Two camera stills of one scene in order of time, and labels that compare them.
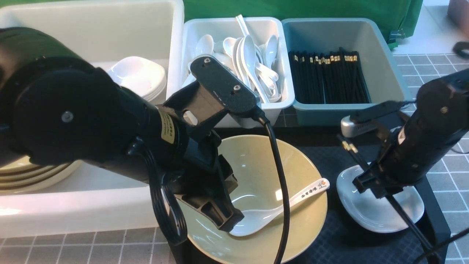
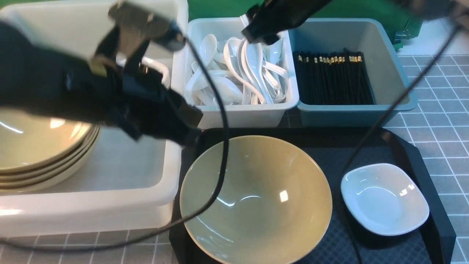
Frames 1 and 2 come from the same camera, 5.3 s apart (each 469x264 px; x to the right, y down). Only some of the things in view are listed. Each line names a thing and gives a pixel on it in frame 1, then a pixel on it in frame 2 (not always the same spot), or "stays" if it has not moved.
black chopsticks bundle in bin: x=336 y=77 stays
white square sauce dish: x=366 y=209 stays
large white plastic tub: x=102 y=200 stays
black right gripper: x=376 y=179 to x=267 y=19
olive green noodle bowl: x=251 y=159 stays
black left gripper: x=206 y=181 to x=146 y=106
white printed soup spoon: x=255 y=222 to x=232 y=48
